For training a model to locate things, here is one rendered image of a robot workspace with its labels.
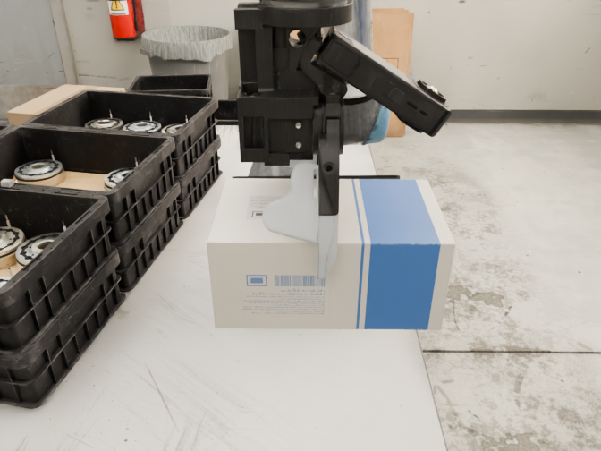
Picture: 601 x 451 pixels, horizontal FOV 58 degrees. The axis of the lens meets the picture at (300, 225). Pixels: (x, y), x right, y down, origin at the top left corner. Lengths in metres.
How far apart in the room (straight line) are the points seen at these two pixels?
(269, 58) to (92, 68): 3.93
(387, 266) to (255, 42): 0.21
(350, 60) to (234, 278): 0.20
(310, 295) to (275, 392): 0.47
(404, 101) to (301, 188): 0.10
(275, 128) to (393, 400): 0.59
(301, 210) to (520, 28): 3.87
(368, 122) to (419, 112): 0.60
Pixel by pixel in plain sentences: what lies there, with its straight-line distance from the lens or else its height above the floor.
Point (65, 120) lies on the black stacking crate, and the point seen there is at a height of 0.89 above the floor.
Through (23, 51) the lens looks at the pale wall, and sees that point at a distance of 4.46.
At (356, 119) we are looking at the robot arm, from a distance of 1.03.
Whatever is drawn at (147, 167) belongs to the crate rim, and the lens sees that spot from 1.15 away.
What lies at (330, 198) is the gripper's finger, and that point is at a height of 1.18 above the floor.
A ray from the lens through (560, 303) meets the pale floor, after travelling 2.45.
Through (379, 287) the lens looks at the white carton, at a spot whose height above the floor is 1.10.
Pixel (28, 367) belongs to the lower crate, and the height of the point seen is 0.78.
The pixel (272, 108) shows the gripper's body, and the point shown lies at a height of 1.24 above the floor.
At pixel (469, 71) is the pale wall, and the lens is 4.21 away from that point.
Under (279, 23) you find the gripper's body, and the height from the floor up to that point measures 1.30.
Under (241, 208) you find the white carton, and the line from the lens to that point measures 0.49.
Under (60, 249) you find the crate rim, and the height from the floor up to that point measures 0.92.
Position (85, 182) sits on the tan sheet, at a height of 0.83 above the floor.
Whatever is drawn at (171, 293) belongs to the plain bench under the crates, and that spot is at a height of 0.70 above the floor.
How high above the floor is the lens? 1.37
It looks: 30 degrees down
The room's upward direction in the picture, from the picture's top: straight up
